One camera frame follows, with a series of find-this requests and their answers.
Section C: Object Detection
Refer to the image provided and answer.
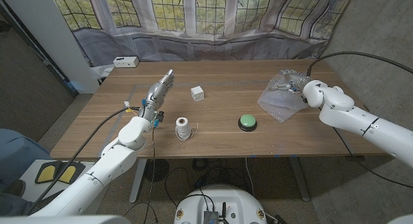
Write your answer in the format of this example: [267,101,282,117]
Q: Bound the grey electronics box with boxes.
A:
[203,210,219,224]

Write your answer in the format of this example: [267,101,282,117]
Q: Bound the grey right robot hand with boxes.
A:
[268,69,313,95]

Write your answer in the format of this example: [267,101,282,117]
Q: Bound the printed window backdrop cloth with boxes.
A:
[50,0,356,68]

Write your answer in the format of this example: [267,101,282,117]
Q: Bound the white power outlet box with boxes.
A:
[112,56,139,68]

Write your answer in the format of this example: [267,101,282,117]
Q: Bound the black floor cable bundle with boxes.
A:
[164,158,256,209]

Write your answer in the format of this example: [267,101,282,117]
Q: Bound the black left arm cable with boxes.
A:
[25,107,143,216]

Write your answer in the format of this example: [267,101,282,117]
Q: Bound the grey table leg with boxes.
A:
[288,156,311,202]

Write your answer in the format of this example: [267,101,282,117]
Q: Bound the white floor platform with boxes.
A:
[19,159,101,202]

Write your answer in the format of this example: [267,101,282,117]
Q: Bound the person's leg blue jeans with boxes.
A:
[0,128,52,217]

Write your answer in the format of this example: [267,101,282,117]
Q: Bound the black yellow foot pedal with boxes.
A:
[34,161,86,185]

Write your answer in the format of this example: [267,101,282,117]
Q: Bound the white robot torso base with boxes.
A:
[173,184,268,224]

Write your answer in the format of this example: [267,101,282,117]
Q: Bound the black round floor disc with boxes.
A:
[144,158,170,183]

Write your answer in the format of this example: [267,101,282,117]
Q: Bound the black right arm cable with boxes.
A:
[305,51,413,77]

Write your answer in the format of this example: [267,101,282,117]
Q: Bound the small white cube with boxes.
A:
[190,85,205,102]

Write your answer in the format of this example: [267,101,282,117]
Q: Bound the green button black base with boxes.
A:
[237,114,258,132]

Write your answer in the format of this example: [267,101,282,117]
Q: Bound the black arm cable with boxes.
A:
[305,51,413,77]
[25,107,143,216]

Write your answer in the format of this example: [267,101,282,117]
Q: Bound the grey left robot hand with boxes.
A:
[138,69,176,127]

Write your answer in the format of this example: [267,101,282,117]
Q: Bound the white thread spool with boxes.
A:
[175,117,194,141]

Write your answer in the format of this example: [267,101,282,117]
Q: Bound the white table leg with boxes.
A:
[129,158,148,204]

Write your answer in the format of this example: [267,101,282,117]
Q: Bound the clear bubble wrap sheet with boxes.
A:
[257,74,309,124]

